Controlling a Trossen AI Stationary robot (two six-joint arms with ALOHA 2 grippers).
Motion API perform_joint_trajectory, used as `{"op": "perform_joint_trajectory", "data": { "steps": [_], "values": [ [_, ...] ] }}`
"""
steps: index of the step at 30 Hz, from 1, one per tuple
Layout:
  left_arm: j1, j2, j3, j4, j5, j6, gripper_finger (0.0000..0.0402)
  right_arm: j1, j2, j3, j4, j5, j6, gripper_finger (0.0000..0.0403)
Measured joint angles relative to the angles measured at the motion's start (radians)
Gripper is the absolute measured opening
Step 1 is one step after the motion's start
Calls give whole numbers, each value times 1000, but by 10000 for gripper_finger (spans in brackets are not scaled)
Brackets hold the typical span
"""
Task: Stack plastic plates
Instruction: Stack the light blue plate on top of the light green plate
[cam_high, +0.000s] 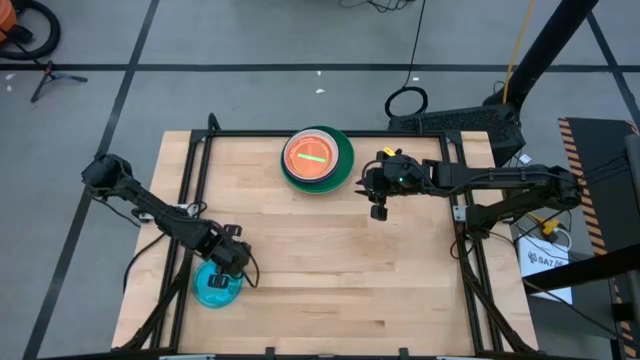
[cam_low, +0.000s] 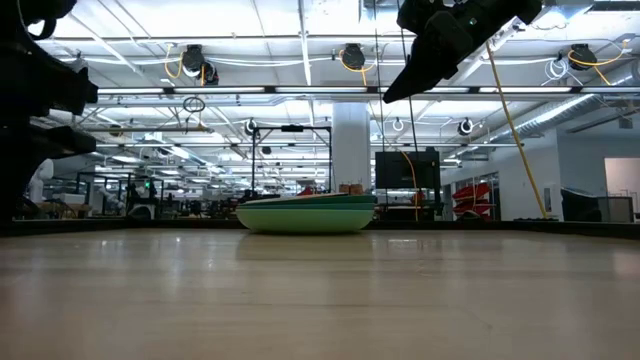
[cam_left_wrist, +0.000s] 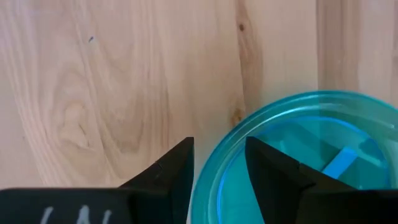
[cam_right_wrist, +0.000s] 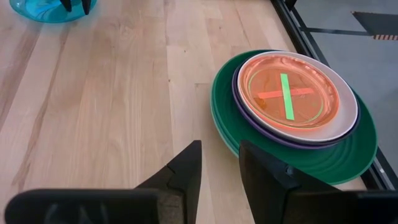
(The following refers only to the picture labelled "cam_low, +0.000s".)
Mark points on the black tall frame rig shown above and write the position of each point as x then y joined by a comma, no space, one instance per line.
292,128

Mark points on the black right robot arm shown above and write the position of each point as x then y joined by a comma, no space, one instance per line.
515,7

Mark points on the grey cabinet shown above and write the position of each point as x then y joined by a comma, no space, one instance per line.
616,210

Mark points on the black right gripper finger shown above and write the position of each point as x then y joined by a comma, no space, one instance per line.
435,55

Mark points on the black monitor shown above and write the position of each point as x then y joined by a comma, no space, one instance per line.
400,170

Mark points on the black metal table frame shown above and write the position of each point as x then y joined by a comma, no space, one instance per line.
450,226

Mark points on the brown cardboard box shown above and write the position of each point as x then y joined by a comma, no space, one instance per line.
344,189
356,189

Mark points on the white square column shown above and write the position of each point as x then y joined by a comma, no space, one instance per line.
351,145

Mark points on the stack of green bowls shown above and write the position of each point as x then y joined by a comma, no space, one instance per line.
305,221

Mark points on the red shelf rack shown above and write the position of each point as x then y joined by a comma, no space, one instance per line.
472,192

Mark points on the white robot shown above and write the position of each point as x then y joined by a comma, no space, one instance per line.
42,172

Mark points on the silver ventilation duct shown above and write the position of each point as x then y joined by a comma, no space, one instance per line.
560,112

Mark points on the long ceiling light strip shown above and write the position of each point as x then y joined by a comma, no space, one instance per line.
320,90

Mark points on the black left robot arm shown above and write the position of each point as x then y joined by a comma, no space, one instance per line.
30,75

